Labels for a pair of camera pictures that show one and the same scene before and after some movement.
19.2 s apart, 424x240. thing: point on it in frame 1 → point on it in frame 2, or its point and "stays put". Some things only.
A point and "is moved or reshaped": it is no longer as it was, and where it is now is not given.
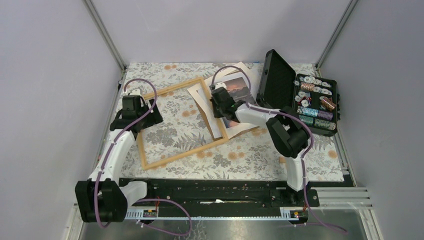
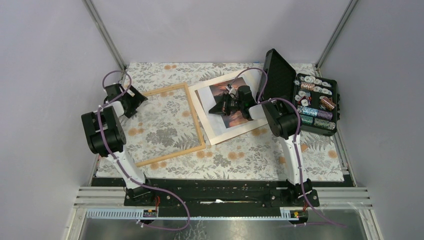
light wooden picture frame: [209, 144] → [185, 85]
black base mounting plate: [227, 193] stays put
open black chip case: [314, 99] stays put
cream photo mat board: [240, 70] is moved or reshaped
